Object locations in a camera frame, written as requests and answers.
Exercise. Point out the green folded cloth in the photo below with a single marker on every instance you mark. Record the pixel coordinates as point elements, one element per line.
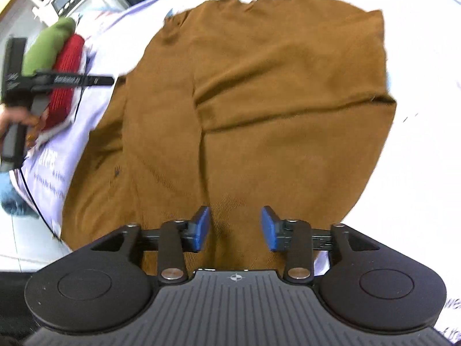
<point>46,48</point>

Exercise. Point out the brown garment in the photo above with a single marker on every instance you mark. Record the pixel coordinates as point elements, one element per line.
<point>273,115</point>

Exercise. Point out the light blue cloth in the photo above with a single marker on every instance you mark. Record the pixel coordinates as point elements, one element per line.
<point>12,194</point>

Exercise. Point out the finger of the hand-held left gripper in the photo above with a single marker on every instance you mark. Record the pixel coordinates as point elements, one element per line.
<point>72,80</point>

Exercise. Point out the purple floral bedsheet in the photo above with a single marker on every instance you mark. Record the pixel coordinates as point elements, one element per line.
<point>417,187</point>

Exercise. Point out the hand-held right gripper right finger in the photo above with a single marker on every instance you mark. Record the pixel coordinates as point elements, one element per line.
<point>271,230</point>

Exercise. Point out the person's left hand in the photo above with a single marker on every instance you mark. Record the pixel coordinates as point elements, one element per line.
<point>9,119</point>

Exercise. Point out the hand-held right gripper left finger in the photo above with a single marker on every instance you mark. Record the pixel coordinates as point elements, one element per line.
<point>201,231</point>

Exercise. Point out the red folded cloth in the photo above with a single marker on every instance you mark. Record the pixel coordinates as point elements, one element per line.
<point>68,65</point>

